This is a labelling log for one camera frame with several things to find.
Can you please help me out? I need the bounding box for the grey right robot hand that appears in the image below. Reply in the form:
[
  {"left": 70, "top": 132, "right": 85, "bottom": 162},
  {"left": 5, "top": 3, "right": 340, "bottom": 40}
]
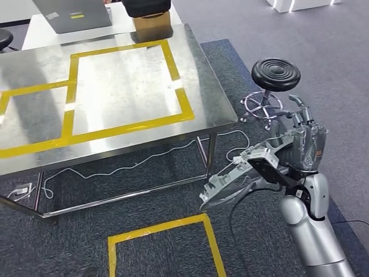
[{"left": 276, "top": 94, "right": 327, "bottom": 173}]

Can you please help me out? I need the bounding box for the silver wheel hubcap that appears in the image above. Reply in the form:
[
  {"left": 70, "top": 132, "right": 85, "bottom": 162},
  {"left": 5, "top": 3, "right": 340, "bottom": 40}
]
[{"left": 199, "top": 130, "right": 294, "bottom": 213}]

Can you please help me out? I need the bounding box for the stainless steel workbench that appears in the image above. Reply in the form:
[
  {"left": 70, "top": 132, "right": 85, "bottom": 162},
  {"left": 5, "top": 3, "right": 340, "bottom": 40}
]
[{"left": 0, "top": 23, "right": 238, "bottom": 226}]

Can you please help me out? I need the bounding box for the white display platform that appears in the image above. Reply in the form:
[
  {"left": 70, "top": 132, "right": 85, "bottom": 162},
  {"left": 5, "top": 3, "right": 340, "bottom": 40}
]
[{"left": 265, "top": 0, "right": 342, "bottom": 13}]

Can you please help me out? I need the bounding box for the black bag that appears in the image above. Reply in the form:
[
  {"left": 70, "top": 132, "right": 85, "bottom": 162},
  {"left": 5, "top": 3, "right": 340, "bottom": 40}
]
[{"left": 121, "top": 0, "right": 172, "bottom": 18}]

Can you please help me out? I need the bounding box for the grey laptop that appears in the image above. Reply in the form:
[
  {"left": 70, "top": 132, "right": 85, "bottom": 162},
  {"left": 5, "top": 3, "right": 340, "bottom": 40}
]
[{"left": 32, "top": 0, "right": 113, "bottom": 35}]

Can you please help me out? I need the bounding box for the white desk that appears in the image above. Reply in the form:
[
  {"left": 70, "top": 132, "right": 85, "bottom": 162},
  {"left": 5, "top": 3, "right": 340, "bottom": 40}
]
[{"left": 21, "top": 2, "right": 183, "bottom": 51}]

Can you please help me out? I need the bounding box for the white power strip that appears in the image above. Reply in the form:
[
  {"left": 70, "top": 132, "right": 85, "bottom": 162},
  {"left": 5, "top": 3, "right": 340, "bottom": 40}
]
[{"left": 7, "top": 182, "right": 32, "bottom": 200}]

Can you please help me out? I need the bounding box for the thin black controller cable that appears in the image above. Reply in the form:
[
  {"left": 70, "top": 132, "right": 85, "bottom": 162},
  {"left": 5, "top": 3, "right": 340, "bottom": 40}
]
[{"left": 334, "top": 219, "right": 369, "bottom": 227}]

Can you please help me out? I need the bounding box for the black camera cable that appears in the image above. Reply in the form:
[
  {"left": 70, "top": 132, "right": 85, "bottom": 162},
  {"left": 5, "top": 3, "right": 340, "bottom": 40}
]
[{"left": 229, "top": 183, "right": 284, "bottom": 277}]

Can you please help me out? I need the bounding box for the white floor cable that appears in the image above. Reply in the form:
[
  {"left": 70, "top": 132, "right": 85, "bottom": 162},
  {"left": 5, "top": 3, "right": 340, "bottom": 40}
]
[{"left": 7, "top": 130, "right": 251, "bottom": 201}]

